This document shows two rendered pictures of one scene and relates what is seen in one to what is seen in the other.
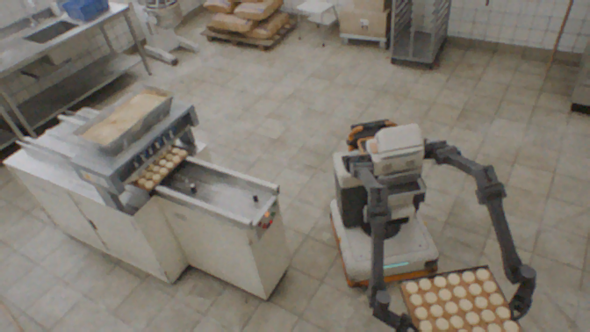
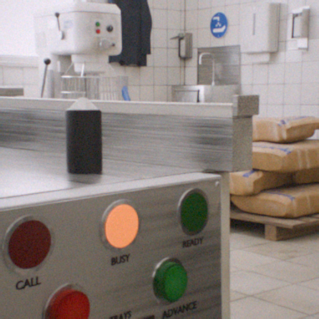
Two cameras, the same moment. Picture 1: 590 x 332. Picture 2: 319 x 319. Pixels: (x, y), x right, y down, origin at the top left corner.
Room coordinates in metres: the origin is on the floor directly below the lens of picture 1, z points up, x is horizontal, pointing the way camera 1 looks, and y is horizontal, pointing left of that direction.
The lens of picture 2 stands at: (1.12, 0.09, 0.92)
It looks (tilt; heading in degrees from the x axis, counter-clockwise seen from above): 6 degrees down; 11
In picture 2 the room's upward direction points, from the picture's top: straight up
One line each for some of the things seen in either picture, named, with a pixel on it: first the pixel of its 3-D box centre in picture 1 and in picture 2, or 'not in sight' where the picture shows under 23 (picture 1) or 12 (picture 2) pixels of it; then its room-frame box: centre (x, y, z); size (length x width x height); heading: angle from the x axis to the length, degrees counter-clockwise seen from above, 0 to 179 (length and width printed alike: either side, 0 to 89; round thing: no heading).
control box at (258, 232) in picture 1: (265, 218); (106, 277); (1.64, 0.24, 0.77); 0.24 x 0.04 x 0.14; 145
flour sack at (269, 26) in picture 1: (266, 24); (290, 197); (5.69, 0.16, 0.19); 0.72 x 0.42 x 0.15; 147
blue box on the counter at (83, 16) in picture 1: (87, 5); not in sight; (5.07, 2.13, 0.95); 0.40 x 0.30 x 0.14; 146
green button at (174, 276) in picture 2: not in sight; (169, 281); (1.67, 0.20, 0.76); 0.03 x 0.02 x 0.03; 145
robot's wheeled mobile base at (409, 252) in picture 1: (380, 234); not in sight; (1.86, -0.51, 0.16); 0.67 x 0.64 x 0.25; 2
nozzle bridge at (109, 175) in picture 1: (145, 151); not in sight; (2.14, 0.95, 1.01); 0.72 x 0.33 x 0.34; 145
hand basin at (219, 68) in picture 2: not in sight; (210, 81); (6.68, 0.79, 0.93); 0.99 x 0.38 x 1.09; 53
